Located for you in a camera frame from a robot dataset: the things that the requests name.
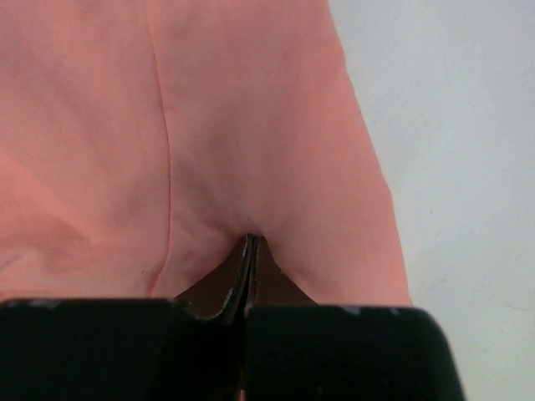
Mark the pink t shirt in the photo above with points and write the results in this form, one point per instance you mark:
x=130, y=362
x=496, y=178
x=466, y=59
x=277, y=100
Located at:
x=140, y=140

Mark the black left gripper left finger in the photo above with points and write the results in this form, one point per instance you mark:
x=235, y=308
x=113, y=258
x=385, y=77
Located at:
x=220, y=296

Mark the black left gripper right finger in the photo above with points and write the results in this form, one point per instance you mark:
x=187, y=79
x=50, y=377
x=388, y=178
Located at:
x=269, y=288

